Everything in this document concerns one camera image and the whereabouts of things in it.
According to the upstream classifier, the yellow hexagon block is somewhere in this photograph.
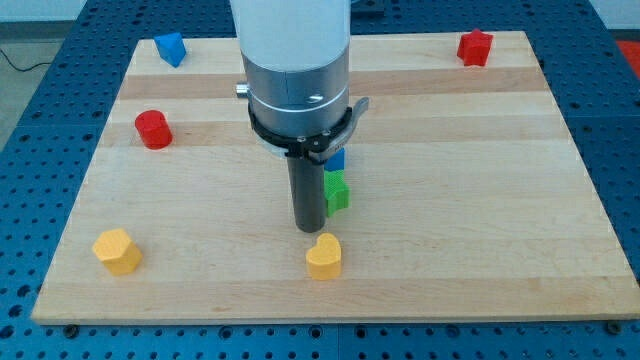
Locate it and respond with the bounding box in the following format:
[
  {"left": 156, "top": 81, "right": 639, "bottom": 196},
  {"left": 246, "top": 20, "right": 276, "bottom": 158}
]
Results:
[{"left": 92, "top": 228, "right": 143, "bottom": 276}]

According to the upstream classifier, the red cylinder block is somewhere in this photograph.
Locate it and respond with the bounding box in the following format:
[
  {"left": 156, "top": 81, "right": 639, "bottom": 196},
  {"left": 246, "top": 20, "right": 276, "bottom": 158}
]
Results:
[{"left": 134, "top": 110, "right": 173, "bottom": 150}]

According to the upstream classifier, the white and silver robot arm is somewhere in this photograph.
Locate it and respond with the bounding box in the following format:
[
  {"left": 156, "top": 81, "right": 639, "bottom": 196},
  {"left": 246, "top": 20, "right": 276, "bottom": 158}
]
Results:
[{"left": 230, "top": 0, "right": 351, "bottom": 137}]

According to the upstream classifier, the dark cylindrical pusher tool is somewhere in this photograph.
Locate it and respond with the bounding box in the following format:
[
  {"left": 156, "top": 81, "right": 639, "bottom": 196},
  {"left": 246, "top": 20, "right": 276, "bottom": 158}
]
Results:
[{"left": 287, "top": 158, "right": 326, "bottom": 233}]

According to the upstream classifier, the black cable on floor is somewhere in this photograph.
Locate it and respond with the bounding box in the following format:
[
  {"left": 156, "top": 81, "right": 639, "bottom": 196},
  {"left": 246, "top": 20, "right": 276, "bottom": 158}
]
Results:
[{"left": 0, "top": 47, "right": 54, "bottom": 74}]

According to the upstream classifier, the green star block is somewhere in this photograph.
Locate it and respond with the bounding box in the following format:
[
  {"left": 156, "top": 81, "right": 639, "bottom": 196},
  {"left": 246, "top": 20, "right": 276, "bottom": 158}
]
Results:
[{"left": 324, "top": 170, "right": 350, "bottom": 217}]

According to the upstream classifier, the blue triangle block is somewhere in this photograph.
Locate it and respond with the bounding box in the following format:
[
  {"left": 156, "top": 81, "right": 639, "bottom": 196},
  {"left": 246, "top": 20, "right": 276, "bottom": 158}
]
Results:
[{"left": 153, "top": 32, "right": 186, "bottom": 68}]

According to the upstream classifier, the black clamp with lever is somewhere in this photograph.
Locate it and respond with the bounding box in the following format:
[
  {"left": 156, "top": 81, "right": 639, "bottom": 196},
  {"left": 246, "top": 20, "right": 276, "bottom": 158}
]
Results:
[{"left": 248, "top": 97, "right": 370, "bottom": 165}]

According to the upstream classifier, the yellow heart block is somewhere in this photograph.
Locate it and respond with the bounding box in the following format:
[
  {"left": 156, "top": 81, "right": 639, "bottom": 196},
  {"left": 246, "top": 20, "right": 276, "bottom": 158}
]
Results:
[{"left": 305, "top": 233, "right": 342, "bottom": 281}]

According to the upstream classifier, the blue cube block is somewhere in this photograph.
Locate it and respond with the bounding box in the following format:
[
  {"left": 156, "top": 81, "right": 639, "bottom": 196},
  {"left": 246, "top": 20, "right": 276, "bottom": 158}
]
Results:
[{"left": 324, "top": 148, "right": 346, "bottom": 172}]

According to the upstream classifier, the red star block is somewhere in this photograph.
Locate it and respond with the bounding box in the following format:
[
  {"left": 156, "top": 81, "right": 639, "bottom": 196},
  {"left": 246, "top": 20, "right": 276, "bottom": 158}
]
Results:
[{"left": 457, "top": 29, "right": 494, "bottom": 67}]

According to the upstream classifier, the wooden board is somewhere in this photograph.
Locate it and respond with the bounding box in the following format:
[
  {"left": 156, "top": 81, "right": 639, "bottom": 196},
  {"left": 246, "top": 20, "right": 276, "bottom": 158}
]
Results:
[{"left": 32, "top": 32, "right": 639, "bottom": 325}]

